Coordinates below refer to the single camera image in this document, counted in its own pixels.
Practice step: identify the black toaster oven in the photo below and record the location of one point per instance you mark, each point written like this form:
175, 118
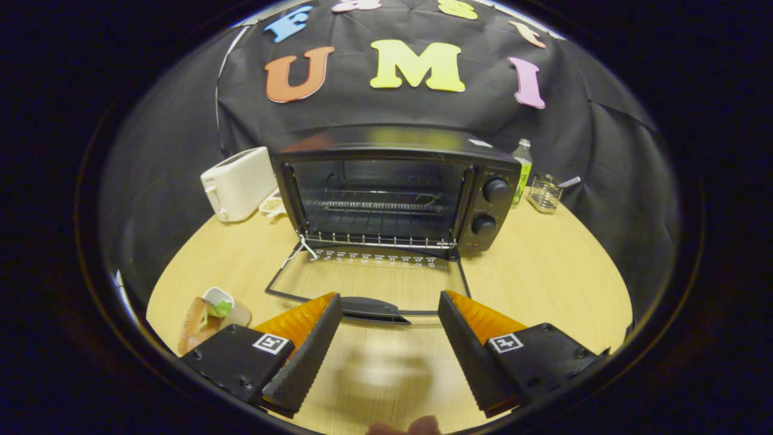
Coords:
492, 223

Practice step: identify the green drink bottle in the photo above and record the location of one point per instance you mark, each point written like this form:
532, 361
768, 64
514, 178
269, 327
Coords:
522, 175

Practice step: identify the lettuce sandwich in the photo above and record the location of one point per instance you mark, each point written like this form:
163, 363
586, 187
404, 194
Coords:
194, 326

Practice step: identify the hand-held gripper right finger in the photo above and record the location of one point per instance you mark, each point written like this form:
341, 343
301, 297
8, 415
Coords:
471, 356

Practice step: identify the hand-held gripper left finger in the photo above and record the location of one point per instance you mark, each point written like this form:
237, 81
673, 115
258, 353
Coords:
305, 362

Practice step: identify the small white plate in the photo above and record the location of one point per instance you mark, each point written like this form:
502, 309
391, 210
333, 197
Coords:
238, 314

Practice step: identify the metal utensil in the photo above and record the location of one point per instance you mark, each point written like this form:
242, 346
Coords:
570, 181

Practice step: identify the white toaster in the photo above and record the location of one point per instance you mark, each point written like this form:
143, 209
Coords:
238, 184

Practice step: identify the white dish with seeds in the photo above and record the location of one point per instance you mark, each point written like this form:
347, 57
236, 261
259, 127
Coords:
272, 205

